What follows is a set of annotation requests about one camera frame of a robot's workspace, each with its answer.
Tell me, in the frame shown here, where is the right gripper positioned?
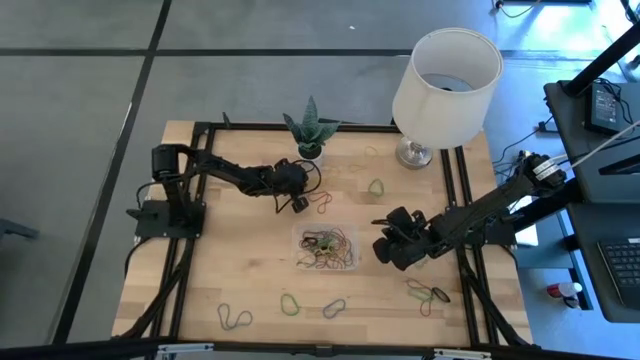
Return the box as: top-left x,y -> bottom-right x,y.
373,206 -> 441,272

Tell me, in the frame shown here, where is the yellow-green rubber band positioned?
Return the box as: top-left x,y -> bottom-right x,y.
406,286 -> 434,303

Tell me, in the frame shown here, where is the orange rubber band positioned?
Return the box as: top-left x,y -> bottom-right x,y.
308,190 -> 334,216

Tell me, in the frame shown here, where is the red thin rubber band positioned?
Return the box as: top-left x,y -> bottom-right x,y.
415,281 -> 435,319

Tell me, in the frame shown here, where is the yellow thin rubber band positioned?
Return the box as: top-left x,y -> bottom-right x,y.
348,144 -> 380,175

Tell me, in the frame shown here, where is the green wide rubber band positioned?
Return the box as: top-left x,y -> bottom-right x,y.
279,292 -> 302,318

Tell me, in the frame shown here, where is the teal long rubber band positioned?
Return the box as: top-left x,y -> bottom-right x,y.
216,302 -> 254,332

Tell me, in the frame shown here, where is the clear plastic bin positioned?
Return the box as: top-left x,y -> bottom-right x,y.
290,222 -> 360,272

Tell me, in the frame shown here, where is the snake plant white pot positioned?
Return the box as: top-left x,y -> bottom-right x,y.
282,94 -> 341,172

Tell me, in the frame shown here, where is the white box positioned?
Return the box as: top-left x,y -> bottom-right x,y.
501,194 -> 540,247

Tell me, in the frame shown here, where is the white shade silver lamp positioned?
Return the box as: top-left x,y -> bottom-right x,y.
391,27 -> 505,171

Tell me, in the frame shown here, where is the black diagonal support beam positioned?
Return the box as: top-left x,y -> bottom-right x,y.
509,175 -> 581,232

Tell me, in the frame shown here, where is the white red spray bottle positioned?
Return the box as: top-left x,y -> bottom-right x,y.
545,281 -> 584,300

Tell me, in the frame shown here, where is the black keyboard desk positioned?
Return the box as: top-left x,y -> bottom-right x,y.
564,202 -> 640,325

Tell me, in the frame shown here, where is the black keyboard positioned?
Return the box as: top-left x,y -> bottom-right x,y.
597,238 -> 640,310

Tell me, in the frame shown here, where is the black power supply unit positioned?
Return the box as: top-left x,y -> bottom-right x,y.
583,81 -> 627,135

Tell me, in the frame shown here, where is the black horizontal crossbar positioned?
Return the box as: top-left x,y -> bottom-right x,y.
0,337 -> 640,360

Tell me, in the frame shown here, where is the black stand pole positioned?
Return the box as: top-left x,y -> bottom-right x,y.
562,22 -> 640,97

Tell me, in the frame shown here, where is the silver metal bracket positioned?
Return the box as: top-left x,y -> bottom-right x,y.
156,342 -> 215,357
432,348 -> 492,360

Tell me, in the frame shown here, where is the black floor cable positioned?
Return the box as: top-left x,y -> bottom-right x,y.
492,115 -> 556,194

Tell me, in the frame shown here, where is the pale long cable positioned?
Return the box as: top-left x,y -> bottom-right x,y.
549,118 -> 640,174

